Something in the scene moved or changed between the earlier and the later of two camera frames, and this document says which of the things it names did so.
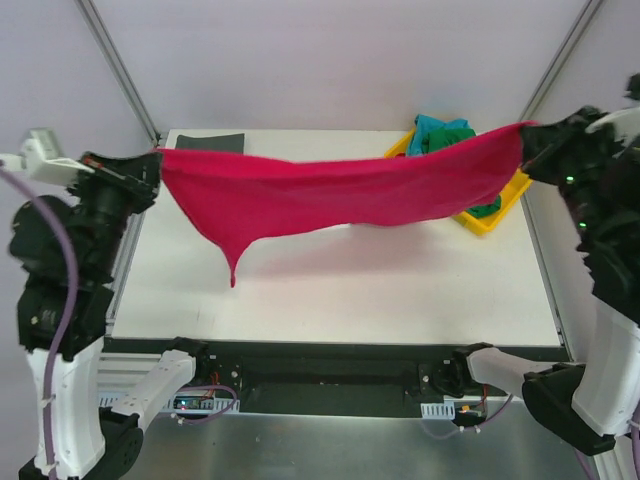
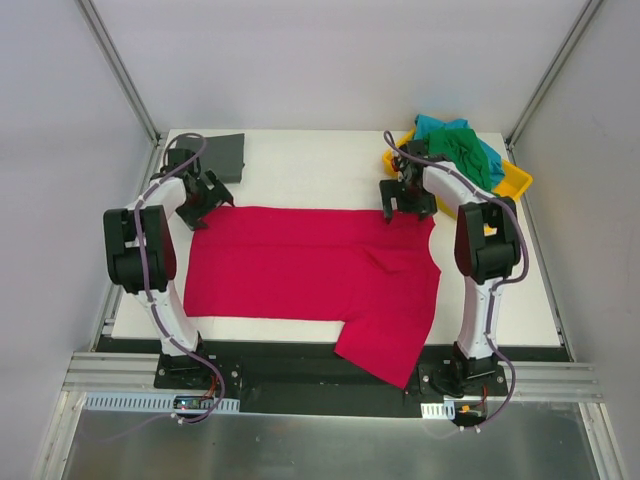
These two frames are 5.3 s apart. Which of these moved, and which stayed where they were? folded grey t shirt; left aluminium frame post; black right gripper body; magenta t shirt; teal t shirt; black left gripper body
Moved: magenta t shirt; black right gripper body; black left gripper body
Stayed: left aluminium frame post; folded grey t shirt; teal t shirt
